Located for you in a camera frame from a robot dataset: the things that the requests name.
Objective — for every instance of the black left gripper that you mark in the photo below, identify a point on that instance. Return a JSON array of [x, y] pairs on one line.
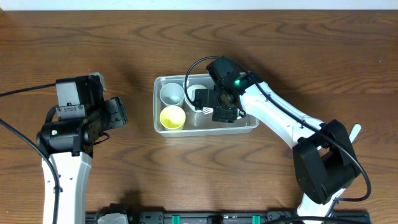
[[115, 112]]

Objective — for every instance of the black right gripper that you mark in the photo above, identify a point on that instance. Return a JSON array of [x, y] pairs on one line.
[[205, 99]]

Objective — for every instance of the pink plastic fork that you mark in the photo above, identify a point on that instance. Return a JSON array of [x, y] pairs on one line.
[[207, 110]]

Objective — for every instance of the white plastic cup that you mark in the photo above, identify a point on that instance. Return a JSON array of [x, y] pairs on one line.
[[190, 92]]

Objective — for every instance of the yellow plastic cup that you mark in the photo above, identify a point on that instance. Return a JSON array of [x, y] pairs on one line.
[[172, 118]]

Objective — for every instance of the grey plastic cup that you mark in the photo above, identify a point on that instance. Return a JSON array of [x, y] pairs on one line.
[[172, 94]]

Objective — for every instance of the mint green plastic spoon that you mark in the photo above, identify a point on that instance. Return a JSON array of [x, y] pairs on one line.
[[354, 132]]

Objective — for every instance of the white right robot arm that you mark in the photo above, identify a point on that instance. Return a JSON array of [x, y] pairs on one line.
[[324, 159]]

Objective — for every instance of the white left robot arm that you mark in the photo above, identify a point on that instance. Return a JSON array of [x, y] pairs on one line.
[[68, 144]]

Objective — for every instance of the clear plastic container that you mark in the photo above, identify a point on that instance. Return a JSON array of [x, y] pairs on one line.
[[196, 124]]

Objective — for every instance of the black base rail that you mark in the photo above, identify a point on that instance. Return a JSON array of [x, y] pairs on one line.
[[116, 213]]

